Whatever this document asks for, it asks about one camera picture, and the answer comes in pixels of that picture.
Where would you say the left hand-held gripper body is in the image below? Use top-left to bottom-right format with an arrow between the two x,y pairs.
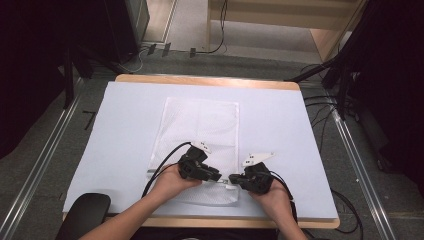
178,141 -> 213,181

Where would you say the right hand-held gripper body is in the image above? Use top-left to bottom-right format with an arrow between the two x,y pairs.
241,152 -> 277,196

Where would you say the white mesh laundry bag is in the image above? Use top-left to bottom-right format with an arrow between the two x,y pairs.
147,96 -> 241,207

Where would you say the person's left hand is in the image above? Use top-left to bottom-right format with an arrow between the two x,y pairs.
156,163 -> 203,203

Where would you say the person's right hand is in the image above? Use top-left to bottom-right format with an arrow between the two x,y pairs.
248,179 -> 295,224

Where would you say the white table mat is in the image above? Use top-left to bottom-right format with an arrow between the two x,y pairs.
63,80 -> 340,221

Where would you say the wooden table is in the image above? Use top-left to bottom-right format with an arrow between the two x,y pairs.
108,73 -> 341,230

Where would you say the black chair armrest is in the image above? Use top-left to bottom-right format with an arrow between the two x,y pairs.
54,192 -> 112,240

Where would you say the black cabinet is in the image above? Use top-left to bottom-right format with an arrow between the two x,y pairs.
102,0 -> 151,65

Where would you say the light wooden shelf unit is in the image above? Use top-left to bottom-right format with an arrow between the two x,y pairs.
205,0 -> 368,63

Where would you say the left hand-held gripper black cable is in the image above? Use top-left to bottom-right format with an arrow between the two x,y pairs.
141,141 -> 193,199

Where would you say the hand-held gripper black cable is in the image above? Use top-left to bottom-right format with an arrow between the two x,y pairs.
141,141 -> 193,199
269,170 -> 299,224

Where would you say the right hand-held gripper black cable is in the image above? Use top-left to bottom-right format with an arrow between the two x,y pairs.
269,170 -> 299,224

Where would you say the bundle of black floor cables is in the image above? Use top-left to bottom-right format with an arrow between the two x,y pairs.
300,63 -> 338,155

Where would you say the black floor cable loop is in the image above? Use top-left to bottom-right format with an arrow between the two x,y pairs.
330,188 -> 364,235

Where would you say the metal floor rail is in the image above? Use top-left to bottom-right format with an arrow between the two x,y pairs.
0,78 -> 84,240
328,99 -> 398,240

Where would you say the white floor cable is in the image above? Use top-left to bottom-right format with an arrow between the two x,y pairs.
124,45 -> 150,74

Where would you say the black metal frame stand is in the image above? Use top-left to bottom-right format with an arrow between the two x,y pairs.
284,54 -> 354,122

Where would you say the hanging black cable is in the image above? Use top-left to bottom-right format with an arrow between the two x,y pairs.
194,0 -> 230,55

